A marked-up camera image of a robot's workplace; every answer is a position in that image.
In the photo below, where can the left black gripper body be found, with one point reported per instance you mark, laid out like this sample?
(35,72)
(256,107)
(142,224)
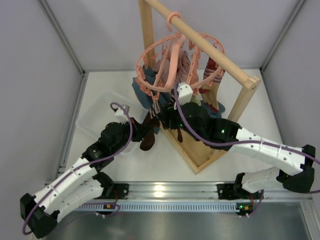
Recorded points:
(139,127)

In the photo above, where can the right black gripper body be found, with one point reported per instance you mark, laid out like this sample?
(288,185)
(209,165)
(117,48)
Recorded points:
(166,117)

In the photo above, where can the brown striped sock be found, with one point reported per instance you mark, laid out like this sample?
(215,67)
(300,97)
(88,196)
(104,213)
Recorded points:
(179,136)
(152,120)

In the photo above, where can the pink round clip hanger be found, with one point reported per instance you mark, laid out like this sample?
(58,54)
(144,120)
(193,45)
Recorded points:
(148,86)

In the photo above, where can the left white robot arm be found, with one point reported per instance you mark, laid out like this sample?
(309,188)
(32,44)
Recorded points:
(82,182)

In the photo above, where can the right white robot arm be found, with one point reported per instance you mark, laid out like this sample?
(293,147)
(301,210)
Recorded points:
(291,167)

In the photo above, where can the wooden hanging rack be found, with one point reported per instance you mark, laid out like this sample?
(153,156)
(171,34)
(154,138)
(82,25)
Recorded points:
(158,22)

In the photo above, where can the red purple striped sock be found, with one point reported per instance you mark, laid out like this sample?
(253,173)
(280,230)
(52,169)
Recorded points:
(209,90)

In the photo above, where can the white plastic basket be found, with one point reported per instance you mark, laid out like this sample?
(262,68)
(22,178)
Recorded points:
(99,114)

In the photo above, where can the pink cloth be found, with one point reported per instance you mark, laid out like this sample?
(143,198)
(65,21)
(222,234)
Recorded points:
(183,68)

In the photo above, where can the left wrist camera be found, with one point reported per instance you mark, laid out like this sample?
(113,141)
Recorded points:
(120,114)

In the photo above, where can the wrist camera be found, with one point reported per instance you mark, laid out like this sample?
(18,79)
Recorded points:
(120,114)
(185,93)

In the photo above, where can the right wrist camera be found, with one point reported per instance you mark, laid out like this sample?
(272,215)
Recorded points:
(185,93)

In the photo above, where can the aluminium mounting rail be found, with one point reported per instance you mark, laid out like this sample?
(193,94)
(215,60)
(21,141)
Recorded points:
(203,190)

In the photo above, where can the slotted cable duct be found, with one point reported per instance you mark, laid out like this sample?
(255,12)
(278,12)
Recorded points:
(228,207)

